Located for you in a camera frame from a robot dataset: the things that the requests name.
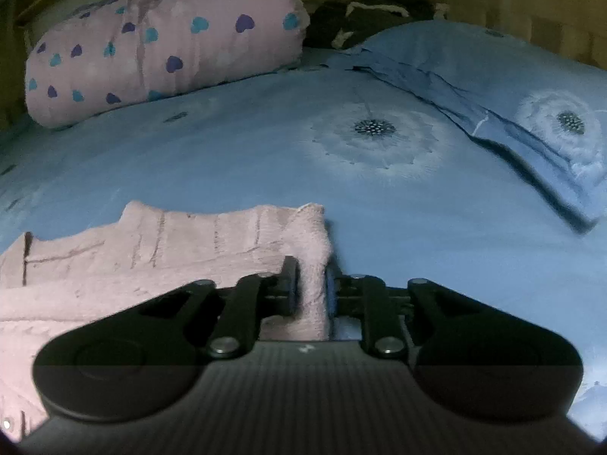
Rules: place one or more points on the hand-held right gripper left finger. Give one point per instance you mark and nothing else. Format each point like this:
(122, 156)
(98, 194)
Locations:
(290, 289)

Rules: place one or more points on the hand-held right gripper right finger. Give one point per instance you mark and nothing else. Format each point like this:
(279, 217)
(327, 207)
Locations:
(330, 294)

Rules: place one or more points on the pink knit sweater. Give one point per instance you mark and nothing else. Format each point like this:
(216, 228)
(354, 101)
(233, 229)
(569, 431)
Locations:
(142, 256)

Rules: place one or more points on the blue dandelion-print bed sheet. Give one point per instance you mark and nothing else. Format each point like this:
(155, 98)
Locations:
(237, 161)

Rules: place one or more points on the blue dandelion-print pillow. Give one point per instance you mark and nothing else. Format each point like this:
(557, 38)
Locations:
(474, 71)

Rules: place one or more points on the pink heart-print quilt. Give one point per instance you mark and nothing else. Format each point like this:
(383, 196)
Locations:
(180, 42)

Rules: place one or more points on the dark clothing with white trim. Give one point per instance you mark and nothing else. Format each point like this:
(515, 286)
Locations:
(374, 14)

